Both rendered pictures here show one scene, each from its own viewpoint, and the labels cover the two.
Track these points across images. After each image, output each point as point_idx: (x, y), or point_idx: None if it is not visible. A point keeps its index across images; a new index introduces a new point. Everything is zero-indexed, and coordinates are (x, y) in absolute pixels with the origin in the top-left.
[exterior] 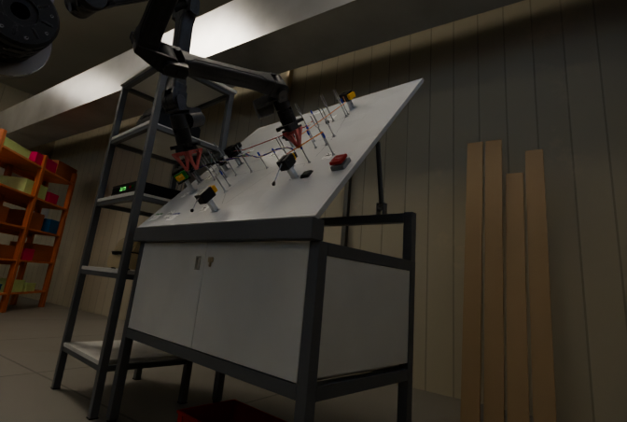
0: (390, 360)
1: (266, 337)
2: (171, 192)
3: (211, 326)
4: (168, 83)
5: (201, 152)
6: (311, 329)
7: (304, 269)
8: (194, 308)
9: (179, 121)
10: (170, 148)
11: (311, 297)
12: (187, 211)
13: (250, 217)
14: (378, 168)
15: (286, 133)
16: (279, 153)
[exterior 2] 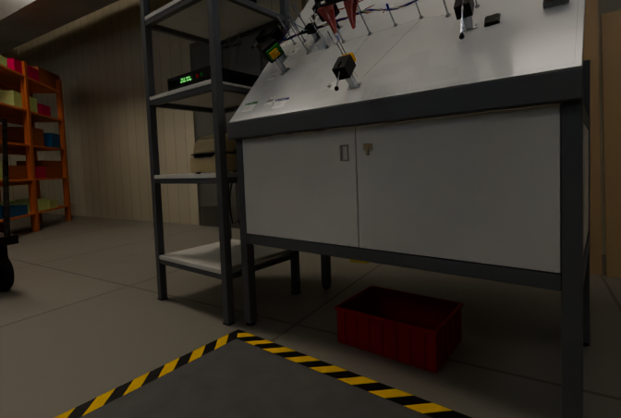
0: (587, 230)
1: (493, 227)
2: (244, 78)
3: (388, 221)
4: None
5: (358, 2)
6: (579, 211)
7: (554, 141)
8: (352, 204)
9: None
10: (315, 1)
11: (574, 174)
12: (299, 93)
13: (437, 85)
14: None
15: None
16: (398, 6)
